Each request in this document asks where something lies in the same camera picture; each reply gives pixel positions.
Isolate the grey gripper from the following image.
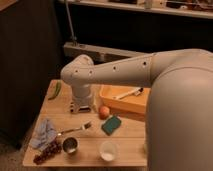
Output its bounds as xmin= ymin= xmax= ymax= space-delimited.
xmin=70 ymin=84 xmax=94 ymax=114

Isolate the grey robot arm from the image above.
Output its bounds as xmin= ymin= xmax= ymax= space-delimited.
xmin=61 ymin=49 xmax=213 ymax=171

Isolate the light blue towel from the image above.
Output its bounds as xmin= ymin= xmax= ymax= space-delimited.
xmin=29 ymin=119 xmax=57 ymax=151

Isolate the silver fork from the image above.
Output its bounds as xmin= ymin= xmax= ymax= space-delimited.
xmin=57 ymin=122 xmax=92 ymax=136

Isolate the orange peach fruit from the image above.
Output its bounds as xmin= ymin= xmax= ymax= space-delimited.
xmin=98 ymin=106 xmax=110 ymax=120

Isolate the green pea pod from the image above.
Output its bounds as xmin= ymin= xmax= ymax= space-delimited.
xmin=48 ymin=81 xmax=61 ymax=100

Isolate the green sponge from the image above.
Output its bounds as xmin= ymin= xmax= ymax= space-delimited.
xmin=101 ymin=116 xmax=121 ymax=135

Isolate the small metal cup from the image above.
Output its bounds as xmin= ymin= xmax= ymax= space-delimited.
xmin=62 ymin=137 xmax=78 ymax=154

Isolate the bunch of red grapes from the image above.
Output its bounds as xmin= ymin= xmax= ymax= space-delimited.
xmin=33 ymin=141 xmax=62 ymax=165

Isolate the yellow plastic tray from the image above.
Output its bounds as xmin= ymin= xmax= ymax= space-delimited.
xmin=99 ymin=85 xmax=150 ymax=114

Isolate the clear plastic cup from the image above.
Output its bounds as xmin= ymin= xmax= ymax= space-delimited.
xmin=99 ymin=141 xmax=118 ymax=162

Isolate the white dish brush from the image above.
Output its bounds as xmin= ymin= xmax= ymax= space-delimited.
xmin=113 ymin=87 xmax=143 ymax=100

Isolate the grey vertical pole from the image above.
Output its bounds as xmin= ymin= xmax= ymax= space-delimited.
xmin=65 ymin=0 xmax=77 ymax=46

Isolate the wooden shelf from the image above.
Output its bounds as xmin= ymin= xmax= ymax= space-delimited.
xmin=58 ymin=0 xmax=213 ymax=20

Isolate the grey metal rail base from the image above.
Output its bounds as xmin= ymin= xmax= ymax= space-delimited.
xmin=63 ymin=42 xmax=143 ymax=62

